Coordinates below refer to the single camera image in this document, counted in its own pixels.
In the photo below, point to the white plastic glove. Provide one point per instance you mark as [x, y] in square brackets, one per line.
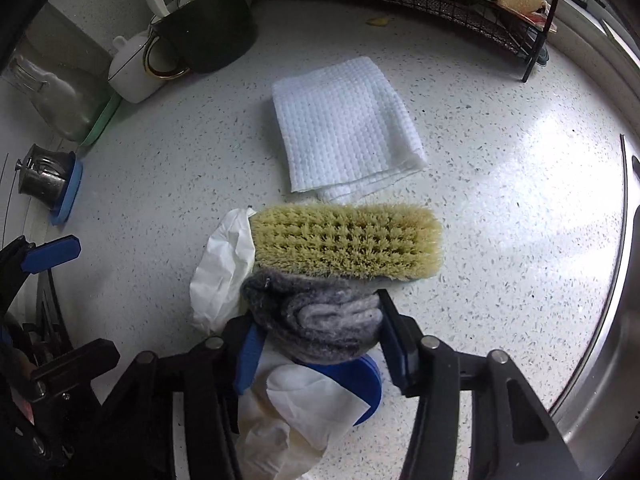
[290, 425]

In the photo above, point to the white ceramic pot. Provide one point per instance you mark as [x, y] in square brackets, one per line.
[130, 75]

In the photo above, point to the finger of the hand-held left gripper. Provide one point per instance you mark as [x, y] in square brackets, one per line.
[80, 360]
[52, 254]

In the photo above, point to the stainless steel sink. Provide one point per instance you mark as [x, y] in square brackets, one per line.
[615, 360]

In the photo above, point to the yellow peel scrap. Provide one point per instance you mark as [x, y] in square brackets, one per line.
[378, 21]

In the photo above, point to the yellow bristle scrub brush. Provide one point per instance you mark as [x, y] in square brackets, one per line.
[345, 240]

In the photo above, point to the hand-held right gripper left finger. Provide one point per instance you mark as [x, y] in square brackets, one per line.
[247, 360]

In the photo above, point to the white waffle cloth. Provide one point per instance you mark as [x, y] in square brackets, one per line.
[345, 125]

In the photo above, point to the blue coaster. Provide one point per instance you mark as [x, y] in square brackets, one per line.
[70, 195]

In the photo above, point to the red orange sachet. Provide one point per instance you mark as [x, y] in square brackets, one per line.
[536, 18]

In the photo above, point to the clear glass jar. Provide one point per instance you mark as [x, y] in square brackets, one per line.
[65, 105]

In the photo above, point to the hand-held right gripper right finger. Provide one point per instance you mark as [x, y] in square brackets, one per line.
[395, 355]

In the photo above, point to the small metal cup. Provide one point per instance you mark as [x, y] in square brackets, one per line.
[42, 177]

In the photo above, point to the grey cloth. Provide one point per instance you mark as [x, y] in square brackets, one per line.
[310, 315]

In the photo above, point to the blue round plastic lid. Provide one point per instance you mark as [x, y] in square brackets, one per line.
[360, 385]

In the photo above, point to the green coaster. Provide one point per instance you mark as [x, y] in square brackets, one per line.
[102, 122]

